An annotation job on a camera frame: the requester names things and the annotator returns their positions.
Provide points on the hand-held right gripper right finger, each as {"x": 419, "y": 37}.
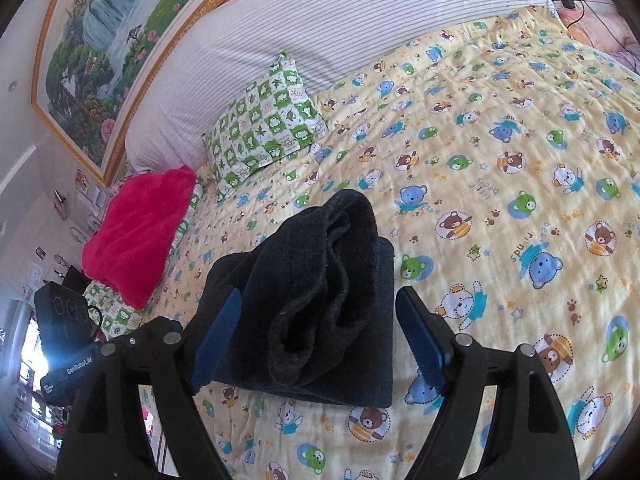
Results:
{"x": 425, "y": 340}

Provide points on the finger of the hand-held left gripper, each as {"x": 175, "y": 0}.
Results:
{"x": 134, "y": 341}

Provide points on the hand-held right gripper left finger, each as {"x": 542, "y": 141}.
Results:
{"x": 217, "y": 340}

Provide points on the black pants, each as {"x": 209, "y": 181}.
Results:
{"x": 325, "y": 285}

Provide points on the green checked pillow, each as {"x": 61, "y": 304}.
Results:
{"x": 112, "y": 310}
{"x": 270, "y": 120}

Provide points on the red fleece blanket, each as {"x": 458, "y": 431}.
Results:
{"x": 140, "y": 235}

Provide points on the yellow bear print bed sheet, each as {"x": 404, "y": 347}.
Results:
{"x": 500, "y": 160}

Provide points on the gold framed landscape painting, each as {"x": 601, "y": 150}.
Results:
{"x": 115, "y": 45}

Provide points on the striped headboard cover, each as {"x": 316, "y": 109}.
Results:
{"x": 325, "y": 25}

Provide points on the pink cloth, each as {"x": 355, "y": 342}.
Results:
{"x": 605, "y": 35}

